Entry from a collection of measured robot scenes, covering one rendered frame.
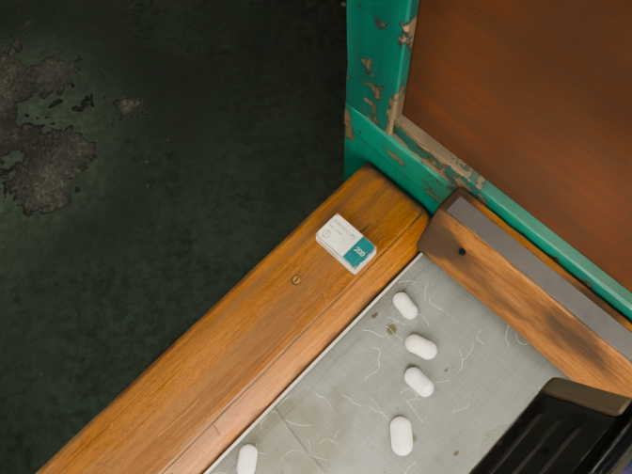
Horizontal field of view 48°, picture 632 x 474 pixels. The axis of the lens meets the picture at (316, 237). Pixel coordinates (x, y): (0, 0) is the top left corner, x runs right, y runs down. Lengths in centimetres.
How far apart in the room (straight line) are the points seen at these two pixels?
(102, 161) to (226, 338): 109
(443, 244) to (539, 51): 25
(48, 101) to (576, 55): 157
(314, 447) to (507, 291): 25
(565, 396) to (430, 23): 32
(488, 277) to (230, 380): 28
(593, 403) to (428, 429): 36
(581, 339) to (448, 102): 25
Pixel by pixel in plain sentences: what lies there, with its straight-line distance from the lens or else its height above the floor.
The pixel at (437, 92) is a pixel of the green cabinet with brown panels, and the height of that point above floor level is 95.
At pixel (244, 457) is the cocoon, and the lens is 75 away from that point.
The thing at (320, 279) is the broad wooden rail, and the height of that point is 76.
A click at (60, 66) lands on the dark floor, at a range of 199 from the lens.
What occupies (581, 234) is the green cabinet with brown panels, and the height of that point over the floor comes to 90.
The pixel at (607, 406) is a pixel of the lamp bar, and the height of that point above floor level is 110.
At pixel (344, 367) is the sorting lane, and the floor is 74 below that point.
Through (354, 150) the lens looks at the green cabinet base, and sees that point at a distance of 86.
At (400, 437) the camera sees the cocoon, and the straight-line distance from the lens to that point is 74.
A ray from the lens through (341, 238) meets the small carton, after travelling 77.
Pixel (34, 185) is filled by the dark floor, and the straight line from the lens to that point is 183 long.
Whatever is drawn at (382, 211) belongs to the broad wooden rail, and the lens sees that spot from 81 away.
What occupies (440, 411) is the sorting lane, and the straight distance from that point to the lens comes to 77.
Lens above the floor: 150
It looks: 67 degrees down
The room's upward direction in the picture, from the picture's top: 4 degrees counter-clockwise
